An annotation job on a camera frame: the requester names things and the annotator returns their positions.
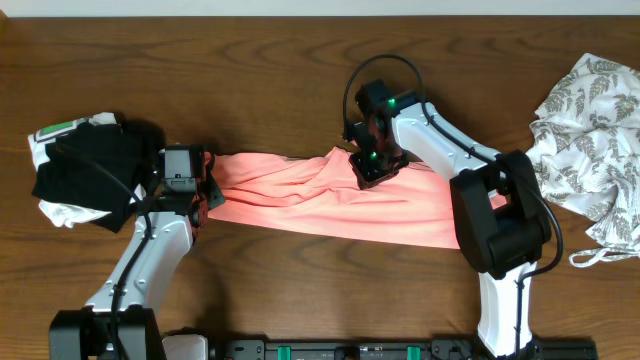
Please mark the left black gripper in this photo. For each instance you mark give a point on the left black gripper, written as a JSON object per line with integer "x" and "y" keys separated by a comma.
{"x": 215, "y": 195}

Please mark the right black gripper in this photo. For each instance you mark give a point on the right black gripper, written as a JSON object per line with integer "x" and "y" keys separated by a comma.
{"x": 366, "y": 176}

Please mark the pink t-shirt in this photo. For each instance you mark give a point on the pink t-shirt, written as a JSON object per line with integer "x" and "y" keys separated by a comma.
{"x": 320, "y": 196}

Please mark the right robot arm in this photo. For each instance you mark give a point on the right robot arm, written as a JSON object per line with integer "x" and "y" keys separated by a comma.
{"x": 499, "y": 225}

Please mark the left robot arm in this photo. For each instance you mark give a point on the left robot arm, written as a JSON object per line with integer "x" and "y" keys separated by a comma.
{"x": 118, "y": 321}

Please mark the black folded garment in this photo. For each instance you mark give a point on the black folded garment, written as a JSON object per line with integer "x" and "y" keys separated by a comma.
{"x": 98, "y": 167}

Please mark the white garment with green print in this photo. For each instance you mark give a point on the white garment with green print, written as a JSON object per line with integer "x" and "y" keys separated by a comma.
{"x": 69, "y": 215}

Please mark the white fern print cloth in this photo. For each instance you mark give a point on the white fern print cloth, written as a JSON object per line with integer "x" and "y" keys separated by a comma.
{"x": 586, "y": 154}

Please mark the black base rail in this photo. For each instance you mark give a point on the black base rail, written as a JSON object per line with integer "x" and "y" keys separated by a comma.
{"x": 375, "y": 350}

